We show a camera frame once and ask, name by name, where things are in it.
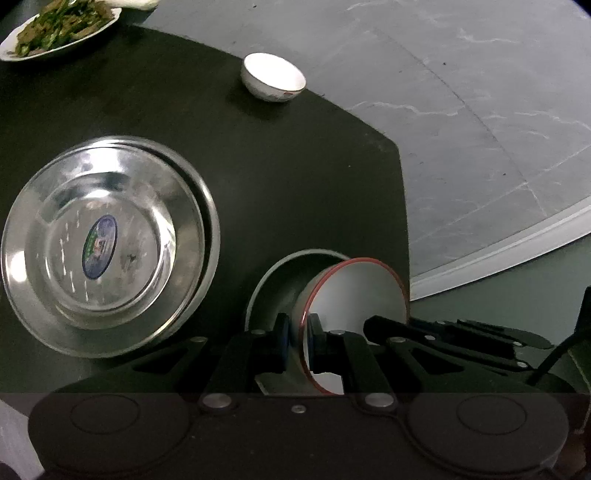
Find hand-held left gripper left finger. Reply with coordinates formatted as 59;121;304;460
55;314;291;412

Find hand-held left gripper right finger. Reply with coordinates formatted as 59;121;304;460
307;314;546;412

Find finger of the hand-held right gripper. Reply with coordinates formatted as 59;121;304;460
411;318;555;350
364;315;527;370

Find small white ceramic bowl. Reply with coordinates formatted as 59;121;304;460
295;257;411;397
241;52;307;102

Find stainless steel bowl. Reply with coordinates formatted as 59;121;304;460
244;249;354;398

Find large stainless steel plate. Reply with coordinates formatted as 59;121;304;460
111;137;221;335

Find white radish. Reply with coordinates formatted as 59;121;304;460
108;0;160;11

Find white plate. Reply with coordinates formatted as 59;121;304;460
0;4;123;62

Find stir-fried green vegetables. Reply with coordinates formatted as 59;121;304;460
16;0;116;56

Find black braided cable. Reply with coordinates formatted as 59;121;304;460
531;323;591;386

